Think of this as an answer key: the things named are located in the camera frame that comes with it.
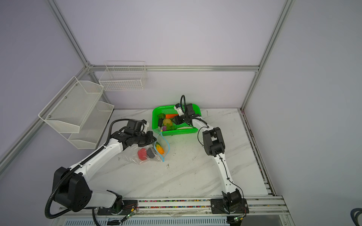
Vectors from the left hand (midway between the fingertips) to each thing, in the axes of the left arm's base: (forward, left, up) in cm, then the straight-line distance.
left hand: (155, 140), depth 82 cm
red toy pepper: (-4, +9, -11) cm, 15 cm away
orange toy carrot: (+28, -6, -9) cm, 30 cm away
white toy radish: (+18, -17, -11) cm, 27 cm away
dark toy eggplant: (+25, +2, -13) cm, 28 cm away
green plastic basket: (+34, -6, -9) cm, 36 cm away
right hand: (+26, -8, -10) cm, 29 cm away
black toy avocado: (-5, +3, -7) cm, 9 cm away
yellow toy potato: (+23, -4, -10) cm, 25 cm away
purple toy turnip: (+15, -3, -9) cm, 18 cm away
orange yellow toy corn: (-1, -1, -9) cm, 9 cm away
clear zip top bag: (-2, +19, -15) cm, 24 cm away
